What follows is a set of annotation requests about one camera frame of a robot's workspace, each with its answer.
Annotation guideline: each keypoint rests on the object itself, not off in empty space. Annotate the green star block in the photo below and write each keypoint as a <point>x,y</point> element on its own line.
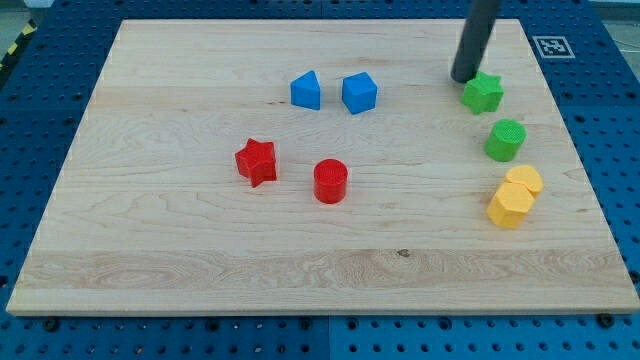
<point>483,93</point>

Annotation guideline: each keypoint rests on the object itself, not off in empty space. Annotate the yellow hexagon block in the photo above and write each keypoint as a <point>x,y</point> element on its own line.
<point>509,205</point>

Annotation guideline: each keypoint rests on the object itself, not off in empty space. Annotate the yellow half-round block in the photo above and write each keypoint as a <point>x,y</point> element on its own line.
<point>528,176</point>

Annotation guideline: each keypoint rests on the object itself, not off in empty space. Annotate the yellow black hazard tape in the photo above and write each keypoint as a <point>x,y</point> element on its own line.
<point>19,45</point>

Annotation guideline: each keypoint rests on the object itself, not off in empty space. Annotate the red star block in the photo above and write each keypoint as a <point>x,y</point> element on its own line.
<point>257,162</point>

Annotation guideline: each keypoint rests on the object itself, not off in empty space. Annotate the blue triangular block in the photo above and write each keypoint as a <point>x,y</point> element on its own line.
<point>305,91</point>

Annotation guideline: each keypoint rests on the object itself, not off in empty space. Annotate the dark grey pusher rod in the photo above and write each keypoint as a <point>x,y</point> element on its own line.
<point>476,32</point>

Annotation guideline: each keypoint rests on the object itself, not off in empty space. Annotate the red cylinder block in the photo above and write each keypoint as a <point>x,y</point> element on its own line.
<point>330,181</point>

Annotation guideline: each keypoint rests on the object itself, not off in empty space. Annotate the light wooden board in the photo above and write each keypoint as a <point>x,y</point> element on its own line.
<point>150,216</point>

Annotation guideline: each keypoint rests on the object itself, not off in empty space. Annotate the white fiducial marker tag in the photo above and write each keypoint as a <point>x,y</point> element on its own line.
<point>553,47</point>

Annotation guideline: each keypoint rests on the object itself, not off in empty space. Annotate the green cylinder block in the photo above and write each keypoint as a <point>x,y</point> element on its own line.
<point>505,139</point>

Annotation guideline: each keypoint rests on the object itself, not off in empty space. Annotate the blue cube block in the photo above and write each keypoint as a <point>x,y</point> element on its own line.
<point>359,93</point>

